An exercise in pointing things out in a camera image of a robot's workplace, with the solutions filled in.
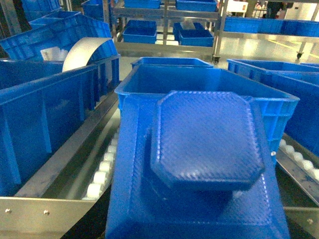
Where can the blue plastic tray part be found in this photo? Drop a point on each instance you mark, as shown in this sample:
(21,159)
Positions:
(148,206)

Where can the blue bin behind centre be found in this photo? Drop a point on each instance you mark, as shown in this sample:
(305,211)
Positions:
(170,61)

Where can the white curved sheet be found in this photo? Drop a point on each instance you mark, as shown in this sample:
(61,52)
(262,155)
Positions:
(81,52)

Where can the blue bin left long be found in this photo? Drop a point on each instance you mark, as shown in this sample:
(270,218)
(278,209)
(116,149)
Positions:
(41,107)

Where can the blue bin right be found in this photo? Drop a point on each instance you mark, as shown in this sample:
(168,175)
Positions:
(300,80)

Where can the tilted blue bin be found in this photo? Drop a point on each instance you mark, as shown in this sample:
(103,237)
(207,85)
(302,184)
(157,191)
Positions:
(62,33)

